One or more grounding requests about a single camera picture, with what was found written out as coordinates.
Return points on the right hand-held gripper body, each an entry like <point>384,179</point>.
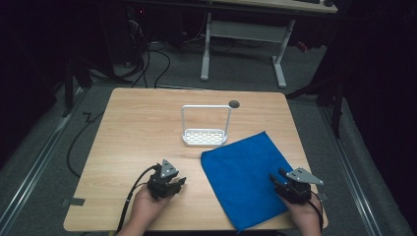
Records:
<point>296,185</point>

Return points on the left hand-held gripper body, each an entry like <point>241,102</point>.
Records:
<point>160,185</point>

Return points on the blue cloth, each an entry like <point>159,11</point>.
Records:
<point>242,183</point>

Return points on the person's left hand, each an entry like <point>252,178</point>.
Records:
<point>147,205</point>

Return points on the person's right hand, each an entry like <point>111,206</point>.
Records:
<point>303,213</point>

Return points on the small grey tape piece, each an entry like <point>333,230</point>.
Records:
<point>322,196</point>

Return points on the white rack with perforated tray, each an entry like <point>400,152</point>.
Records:
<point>205,136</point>

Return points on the dark round table grommet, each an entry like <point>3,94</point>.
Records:
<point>234,104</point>

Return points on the grey tape strip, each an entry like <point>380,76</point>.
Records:
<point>73,201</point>

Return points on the dark metal stand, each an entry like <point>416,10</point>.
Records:
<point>327,95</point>
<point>73,82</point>

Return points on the white-legged desk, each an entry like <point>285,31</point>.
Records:
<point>246,31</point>

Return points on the dark computer tower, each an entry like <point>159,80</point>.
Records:
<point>126,32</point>

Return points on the metal floor rail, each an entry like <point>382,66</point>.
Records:
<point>36,164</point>
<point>350,170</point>

